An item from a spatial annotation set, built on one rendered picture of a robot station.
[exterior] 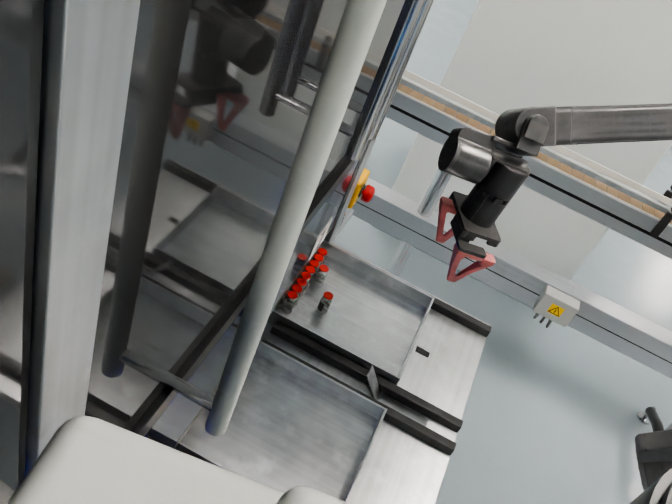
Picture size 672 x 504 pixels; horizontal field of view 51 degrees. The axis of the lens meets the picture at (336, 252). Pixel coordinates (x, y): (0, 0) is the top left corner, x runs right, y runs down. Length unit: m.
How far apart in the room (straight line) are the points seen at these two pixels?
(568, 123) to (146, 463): 0.84
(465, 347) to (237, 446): 0.56
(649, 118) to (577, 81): 1.56
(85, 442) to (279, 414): 0.88
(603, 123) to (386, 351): 0.61
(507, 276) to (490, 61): 0.82
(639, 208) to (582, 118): 1.17
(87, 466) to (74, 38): 0.20
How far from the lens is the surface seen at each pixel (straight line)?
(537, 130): 1.05
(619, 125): 1.15
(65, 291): 0.43
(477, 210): 1.07
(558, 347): 3.13
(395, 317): 1.49
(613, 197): 2.22
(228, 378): 0.75
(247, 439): 1.21
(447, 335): 1.52
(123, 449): 0.39
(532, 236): 3.03
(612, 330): 2.51
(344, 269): 1.54
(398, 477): 1.26
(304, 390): 1.29
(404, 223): 2.41
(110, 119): 0.38
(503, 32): 2.70
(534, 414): 2.81
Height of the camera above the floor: 1.88
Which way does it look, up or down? 40 degrees down
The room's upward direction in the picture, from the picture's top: 23 degrees clockwise
